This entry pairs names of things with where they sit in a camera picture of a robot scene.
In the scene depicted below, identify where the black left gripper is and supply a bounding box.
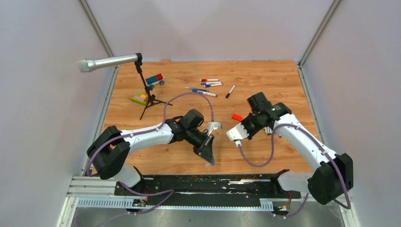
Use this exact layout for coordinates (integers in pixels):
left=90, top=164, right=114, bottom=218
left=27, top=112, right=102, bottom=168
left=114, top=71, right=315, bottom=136
left=185, top=128, right=215, bottom=165

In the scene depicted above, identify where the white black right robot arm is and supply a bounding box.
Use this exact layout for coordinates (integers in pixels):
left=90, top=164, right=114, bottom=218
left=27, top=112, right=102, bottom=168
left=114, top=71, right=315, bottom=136
left=241, top=92, right=354, bottom=209

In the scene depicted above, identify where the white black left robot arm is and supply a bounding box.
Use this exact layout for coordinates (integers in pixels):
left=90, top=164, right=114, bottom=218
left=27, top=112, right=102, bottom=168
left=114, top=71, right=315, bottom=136
left=87, top=109, right=222, bottom=195

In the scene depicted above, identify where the orange red eraser block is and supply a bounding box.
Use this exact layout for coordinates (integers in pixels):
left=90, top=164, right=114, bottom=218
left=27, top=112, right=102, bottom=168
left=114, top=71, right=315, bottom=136
left=231, top=114, right=243, bottom=122

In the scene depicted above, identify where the black cap marker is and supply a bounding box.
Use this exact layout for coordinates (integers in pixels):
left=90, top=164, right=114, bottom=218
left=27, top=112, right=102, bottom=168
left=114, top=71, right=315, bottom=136
left=225, top=85, right=236, bottom=98

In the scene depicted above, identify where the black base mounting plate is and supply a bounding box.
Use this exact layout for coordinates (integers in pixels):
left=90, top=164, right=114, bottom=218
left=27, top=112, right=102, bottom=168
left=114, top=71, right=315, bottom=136
left=133, top=174, right=301, bottom=208

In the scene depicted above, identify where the red cap marker far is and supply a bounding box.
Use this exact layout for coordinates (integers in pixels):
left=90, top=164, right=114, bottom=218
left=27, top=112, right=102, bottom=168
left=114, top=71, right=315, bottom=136
left=200, top=79, right=219, bottom=82

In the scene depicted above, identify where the green pink yellow block stack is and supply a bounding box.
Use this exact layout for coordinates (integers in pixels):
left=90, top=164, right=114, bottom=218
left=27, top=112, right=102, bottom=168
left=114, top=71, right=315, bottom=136
left=130, top=93, right=148, bottom=106

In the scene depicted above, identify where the blue red toy truck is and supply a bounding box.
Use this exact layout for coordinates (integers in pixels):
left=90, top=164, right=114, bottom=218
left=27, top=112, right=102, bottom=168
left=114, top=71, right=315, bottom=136
left=145, top=73, right=165, bottom=90

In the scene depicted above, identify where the silver microphone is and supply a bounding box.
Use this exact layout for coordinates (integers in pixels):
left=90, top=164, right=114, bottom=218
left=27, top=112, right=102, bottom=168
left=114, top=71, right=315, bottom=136
left=77, top=53, right=142, bottom=73

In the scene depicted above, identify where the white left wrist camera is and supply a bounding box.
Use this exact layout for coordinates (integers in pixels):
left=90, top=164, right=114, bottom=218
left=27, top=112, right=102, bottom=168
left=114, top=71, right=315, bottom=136
left=207, top=121, right=222, bottom=136

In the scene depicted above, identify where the slotted grey cable duct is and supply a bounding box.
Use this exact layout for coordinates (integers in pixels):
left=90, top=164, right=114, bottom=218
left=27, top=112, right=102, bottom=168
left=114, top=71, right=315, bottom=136
left=76, top=197, right=274, bottom=212

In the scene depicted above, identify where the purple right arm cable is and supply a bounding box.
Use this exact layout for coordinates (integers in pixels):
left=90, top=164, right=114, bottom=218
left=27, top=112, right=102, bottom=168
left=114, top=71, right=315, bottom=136
left=237, top=123, right=352, bottom=219

